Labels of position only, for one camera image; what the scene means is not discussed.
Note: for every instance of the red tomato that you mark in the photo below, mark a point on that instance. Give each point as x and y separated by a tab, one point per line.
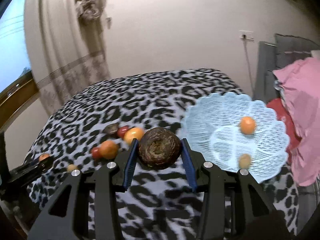
95	152
122	130

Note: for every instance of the leopard print table cloth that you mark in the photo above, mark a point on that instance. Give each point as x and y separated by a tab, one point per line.
159	204

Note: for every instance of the white wall socket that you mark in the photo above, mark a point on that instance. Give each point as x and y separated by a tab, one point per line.
246	35

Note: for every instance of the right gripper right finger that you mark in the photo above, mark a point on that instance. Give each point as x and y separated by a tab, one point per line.
234	204

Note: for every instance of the red patterned quilt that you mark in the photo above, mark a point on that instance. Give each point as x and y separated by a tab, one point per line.
284	116

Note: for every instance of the red tomato left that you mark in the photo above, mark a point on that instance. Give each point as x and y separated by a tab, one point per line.
95	152

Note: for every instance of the yellow orange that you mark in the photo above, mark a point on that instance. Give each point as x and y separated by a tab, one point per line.
133	133

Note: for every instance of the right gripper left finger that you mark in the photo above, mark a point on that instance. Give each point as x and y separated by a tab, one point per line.
65	216

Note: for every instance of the light blue lattice basket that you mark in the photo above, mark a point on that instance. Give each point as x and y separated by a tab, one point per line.
212	127

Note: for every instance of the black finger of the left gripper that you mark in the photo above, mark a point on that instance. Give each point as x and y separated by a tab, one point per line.
29	172

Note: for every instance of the dark brown mangosteen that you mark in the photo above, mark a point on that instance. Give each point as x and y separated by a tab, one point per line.
159	148

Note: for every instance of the grey striped cushion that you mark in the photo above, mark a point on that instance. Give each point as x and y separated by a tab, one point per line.
291	48

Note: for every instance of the grey sofa bed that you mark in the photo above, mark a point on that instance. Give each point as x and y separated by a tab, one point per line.
265	90

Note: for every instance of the beige round fruit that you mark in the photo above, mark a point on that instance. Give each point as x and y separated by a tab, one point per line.
71	168

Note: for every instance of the large orange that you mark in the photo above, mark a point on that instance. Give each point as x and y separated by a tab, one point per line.
108	149

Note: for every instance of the orange in basket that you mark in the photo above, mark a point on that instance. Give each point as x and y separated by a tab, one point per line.
247	125

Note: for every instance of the tan round fruit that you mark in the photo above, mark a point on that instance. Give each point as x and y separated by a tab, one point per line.
245	161

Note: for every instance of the beige patterned curtain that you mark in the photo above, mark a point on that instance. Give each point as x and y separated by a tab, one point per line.
65	46

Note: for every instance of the pink blanket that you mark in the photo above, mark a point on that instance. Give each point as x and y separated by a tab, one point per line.
299	82

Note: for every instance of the red tomato right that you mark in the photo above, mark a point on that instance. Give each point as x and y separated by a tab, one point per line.
122	130

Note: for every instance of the window with wooden frame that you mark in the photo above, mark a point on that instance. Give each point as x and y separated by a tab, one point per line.
17	82

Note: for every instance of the white pillow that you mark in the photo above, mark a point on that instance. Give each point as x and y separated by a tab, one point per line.
315	54

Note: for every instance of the small tangerine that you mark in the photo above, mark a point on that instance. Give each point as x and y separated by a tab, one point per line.
43	156

